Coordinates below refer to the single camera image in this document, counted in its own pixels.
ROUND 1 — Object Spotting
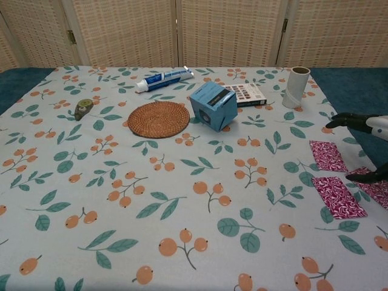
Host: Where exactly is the round woven rattan coaster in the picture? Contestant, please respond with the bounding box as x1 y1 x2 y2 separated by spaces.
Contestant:
127 101 190 139

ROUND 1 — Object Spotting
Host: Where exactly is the blue cardboard box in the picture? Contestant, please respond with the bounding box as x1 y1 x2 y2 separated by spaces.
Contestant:
189 81 239 133

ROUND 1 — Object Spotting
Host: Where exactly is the white cardboard tube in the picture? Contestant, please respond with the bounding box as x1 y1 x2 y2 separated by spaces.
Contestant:
281 67 311 109

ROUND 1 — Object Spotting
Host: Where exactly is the floral print tablecloth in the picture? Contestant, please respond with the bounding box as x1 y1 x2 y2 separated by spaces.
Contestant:
0 65 388 291

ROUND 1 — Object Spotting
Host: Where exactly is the flat box with swatch grid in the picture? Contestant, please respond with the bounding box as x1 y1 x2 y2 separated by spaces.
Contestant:
224 83 267 108

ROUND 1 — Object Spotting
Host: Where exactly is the woven folding screen panel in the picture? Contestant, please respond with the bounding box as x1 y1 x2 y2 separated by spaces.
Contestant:
278 0 388 68
0 0 81 69
177 0 289 67
65 0 179 67
0 12 24 73

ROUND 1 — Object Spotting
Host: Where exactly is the blue white toothpaste tube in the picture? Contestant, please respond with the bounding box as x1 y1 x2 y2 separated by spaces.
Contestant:
135 65 195 95

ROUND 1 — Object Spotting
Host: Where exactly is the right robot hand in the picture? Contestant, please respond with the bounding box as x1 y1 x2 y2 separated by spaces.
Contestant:
326 112 388 184

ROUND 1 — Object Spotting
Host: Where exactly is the green correction tape dispenser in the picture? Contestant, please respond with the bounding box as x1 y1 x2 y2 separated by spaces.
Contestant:
74 98 94 121

